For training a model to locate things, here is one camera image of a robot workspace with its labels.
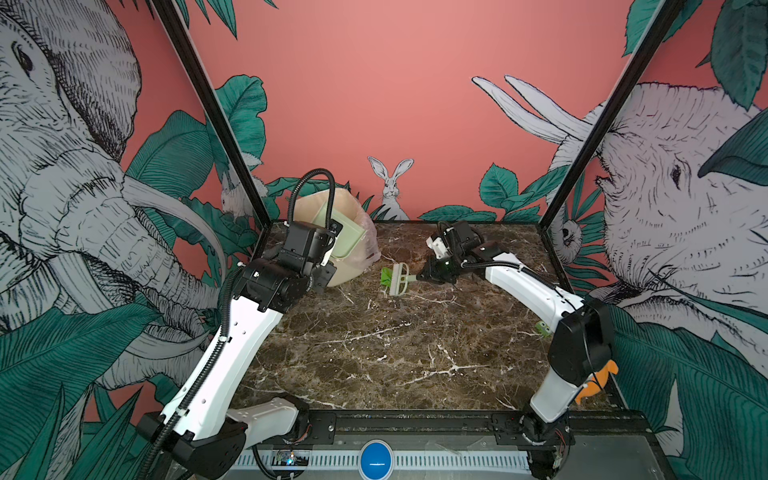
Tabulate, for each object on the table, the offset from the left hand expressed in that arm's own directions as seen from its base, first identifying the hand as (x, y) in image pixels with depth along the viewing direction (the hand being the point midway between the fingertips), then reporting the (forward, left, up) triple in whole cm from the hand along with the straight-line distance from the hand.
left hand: (313, 256), depth 68 cm
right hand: (+4, -25, -14) cm, 29 cm away
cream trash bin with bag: (+28, -6, -10) cm, 30 cm away
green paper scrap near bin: (+14, -18, -30) cm, 37 cm away
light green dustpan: (+8, -8, -2) cm, 11 cm away
